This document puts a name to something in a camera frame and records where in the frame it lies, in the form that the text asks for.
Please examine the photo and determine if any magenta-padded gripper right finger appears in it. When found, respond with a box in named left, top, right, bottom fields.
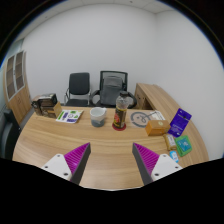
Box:
left=132, top=142, right=184, bottom=186

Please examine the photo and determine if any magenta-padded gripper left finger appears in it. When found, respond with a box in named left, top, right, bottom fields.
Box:
left=41, top=142, right=92, bottom=186

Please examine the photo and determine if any clear bottle with black cap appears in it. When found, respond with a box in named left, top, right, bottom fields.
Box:
left=113, top=90, right=130, bottom=130

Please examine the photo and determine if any small blue white card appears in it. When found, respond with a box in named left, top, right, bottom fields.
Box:
left=168, top=150, right=180, bottom=164

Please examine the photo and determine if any small brown packet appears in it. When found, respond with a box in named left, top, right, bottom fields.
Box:
left=162, top=133, right=178, bottom=151

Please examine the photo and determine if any green and blue flat box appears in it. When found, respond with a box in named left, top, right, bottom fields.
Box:
left=174, top=134, right=194, bottom=158

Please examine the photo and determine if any white green purple leaflet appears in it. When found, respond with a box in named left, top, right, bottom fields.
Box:
left=55, top=109, right=85, bottom=124

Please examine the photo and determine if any flat round red coaster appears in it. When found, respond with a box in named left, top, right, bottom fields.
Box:
left=111, top=122, right=128, bottom=132

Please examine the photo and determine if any grey and white mug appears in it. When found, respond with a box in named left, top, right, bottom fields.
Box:
left=89, top=106, right=108, bottom=128

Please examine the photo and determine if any purple card package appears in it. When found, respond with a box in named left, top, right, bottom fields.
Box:
left=167, top=107, right=193, bottom=138

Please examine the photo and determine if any brown cardboard box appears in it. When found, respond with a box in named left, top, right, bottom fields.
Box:
left=41, top=101, right=63, bottom=119

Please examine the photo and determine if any black carton box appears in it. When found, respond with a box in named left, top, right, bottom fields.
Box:
left=31, top=93, right=58, bottom=117

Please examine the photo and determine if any dark armchair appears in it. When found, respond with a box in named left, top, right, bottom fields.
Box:
left=0, top=108, right=22, bottom=160

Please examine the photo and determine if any grey backpack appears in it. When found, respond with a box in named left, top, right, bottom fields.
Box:
left=99, top=75, right=124, bottom=107

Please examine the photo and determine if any black mesh office chair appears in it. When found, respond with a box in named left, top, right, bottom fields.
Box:
left=90, top=70, right=138, bottom=109

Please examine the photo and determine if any wooden shelf cabinet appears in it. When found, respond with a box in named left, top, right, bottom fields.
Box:
left=3, top=50, right=33, bottom=124

